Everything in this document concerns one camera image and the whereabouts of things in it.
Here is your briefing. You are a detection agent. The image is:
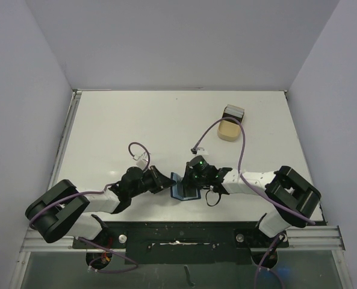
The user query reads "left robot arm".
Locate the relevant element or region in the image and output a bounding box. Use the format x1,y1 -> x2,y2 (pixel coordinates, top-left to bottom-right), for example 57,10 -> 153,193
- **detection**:
25,166 -> 176,247

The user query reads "blue card holder wallet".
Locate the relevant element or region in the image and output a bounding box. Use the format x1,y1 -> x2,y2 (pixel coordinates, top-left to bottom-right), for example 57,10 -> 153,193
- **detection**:
170,172 -> 201,201

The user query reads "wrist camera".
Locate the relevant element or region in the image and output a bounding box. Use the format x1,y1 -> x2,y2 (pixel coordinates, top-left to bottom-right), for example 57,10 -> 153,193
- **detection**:
191,146 -> 209,155
132,152 -> 149,170

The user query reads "beige oval tray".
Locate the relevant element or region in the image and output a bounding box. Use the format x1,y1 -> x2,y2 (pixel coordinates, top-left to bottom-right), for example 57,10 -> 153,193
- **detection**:
217,117 -> 243,141

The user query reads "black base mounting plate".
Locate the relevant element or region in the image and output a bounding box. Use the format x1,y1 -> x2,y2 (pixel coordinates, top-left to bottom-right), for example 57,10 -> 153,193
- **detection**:
72,221 -> 289,266

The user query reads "stack of cards in tray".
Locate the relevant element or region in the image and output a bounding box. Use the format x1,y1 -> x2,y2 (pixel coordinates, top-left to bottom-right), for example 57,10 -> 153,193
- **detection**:
222,104 -> 245,122

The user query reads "aluminium front rail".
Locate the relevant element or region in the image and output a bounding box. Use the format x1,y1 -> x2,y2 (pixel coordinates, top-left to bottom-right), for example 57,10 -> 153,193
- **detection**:
20,226 -> 346,252

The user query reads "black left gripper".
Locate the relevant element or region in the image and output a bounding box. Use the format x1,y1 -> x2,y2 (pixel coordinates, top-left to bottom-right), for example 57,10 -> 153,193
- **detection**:
129,165 -> 176,198

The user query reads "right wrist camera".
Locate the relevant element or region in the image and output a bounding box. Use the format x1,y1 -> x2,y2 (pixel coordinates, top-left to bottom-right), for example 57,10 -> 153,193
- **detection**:
191,146 -> 209,155

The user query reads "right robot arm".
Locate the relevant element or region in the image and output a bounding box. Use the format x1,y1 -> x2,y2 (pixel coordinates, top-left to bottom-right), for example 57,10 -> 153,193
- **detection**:
170,155 -> 321,246

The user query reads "aluminium rail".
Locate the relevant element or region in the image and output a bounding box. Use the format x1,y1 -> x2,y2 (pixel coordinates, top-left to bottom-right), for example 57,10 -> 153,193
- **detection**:
48,90 -> 82,188
20,226 -> 346,252

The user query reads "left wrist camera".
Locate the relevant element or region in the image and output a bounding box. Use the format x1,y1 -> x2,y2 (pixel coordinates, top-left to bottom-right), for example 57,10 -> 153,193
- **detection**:
132,152 -> 149,170

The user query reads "aluminium left side rail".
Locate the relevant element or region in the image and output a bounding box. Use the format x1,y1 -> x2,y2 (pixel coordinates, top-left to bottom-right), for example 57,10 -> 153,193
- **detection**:
48,90 -> 82,188

